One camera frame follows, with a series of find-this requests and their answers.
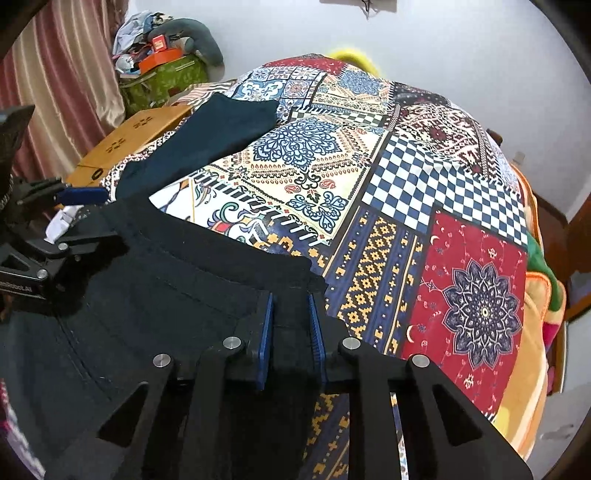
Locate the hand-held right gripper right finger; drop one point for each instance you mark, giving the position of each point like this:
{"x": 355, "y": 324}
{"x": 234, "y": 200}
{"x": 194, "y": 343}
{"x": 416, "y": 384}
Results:
{"x": 318, "y": 341}

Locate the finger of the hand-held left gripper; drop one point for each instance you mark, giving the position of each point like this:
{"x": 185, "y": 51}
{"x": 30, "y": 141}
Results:
{"x": 78, "y": 242}
{"x": 83, "y": 194}

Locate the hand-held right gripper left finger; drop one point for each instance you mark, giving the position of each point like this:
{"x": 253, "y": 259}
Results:
{"x": 264, "y": 341}

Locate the black pants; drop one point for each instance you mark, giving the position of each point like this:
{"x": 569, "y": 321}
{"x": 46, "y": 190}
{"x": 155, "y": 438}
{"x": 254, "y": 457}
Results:
{"x": 184, "y": 286}

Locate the white cloth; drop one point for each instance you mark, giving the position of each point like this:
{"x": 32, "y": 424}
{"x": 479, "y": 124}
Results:
{"x": 62, "y": 224}

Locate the wooden lap table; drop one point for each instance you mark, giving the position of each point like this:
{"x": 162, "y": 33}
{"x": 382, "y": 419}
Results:
{"x": 124, "y": 138}

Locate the striped pink curtain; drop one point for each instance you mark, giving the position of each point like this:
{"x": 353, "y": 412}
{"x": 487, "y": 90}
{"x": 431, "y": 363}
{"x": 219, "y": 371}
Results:
{"x": 60, "y": 69}

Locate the green patterned storage bag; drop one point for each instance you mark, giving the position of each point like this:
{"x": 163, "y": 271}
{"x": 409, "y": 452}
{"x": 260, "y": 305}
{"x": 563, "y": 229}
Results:
{"x": 166, "y": 83}

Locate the orange box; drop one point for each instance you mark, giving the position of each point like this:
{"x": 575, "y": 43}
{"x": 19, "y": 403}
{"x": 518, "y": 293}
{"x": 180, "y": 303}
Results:
{"x": 159, "y": 60}

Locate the small red box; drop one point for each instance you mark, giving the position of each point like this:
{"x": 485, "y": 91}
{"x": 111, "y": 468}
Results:
{"x": 159, "y": 42}

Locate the pile of clothes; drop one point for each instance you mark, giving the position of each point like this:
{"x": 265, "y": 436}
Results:
{"x": 131, "y": 30}

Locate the patchwork printed blanket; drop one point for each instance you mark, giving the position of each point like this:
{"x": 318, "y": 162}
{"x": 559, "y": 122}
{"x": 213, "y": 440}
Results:
{"x": 415, "y": 184}

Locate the grey plush pillow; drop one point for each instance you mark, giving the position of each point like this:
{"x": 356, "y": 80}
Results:
{"x": 205, "y": 44}

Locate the orange fleece blanket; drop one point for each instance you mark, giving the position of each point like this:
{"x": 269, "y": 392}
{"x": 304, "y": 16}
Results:
{"x": 540, "y": 300}

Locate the yellow foam tube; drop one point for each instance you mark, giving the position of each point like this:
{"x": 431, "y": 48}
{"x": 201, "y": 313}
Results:
{"x": 353, "y": 57}

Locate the wooden bed post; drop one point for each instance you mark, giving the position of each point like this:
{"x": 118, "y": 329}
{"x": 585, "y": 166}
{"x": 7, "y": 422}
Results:
{"x": 495, "y": 137}

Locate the wall socket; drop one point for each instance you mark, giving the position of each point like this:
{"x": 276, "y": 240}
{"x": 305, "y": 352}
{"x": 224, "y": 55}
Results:
{"x": 519, "y": 157}

